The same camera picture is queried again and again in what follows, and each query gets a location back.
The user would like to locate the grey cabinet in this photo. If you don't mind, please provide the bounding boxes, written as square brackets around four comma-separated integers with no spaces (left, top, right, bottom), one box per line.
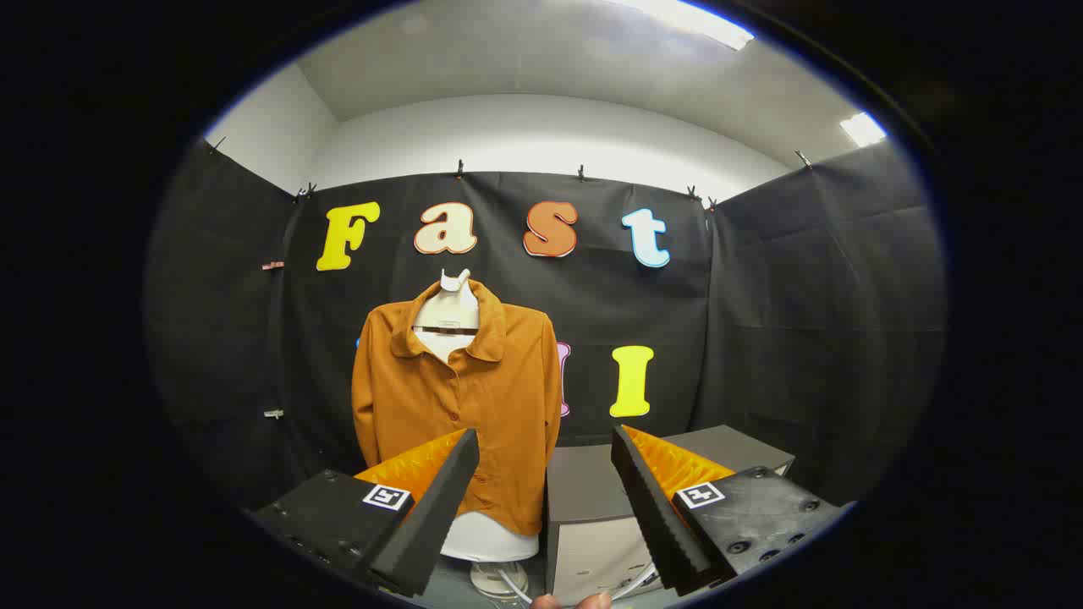
[546,425,796,606]

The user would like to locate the orange button-up shirt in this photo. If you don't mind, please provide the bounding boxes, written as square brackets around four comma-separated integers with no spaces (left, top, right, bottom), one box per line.
[351,279,562,537]

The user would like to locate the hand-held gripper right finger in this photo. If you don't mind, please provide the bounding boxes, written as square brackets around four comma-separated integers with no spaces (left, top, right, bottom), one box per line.
[611,425,847,596]

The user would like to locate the long ceiling light panel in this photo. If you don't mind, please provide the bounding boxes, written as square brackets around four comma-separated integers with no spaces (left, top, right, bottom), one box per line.
[618,0,756,52]

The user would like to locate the clear mannequin stand base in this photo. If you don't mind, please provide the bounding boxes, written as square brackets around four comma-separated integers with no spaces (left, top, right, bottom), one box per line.
[470,560,530,603]

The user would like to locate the black backdrop cloth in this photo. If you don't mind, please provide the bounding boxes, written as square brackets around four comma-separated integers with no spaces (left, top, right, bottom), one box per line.
[144,140,947,508]

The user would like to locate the white hose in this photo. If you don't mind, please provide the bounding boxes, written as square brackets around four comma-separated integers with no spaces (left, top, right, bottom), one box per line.
[498,562,657,605]

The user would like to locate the white mannequin torso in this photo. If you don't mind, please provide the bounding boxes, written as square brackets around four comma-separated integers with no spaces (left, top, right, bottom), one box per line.
[412,269,540,563]

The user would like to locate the small ceiling light panel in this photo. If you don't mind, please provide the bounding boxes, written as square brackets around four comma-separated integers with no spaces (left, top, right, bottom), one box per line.
[839,112,887,148]

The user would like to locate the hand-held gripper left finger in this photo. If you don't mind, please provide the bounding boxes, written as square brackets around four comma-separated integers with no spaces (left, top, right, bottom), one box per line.
[252,428,481,598]

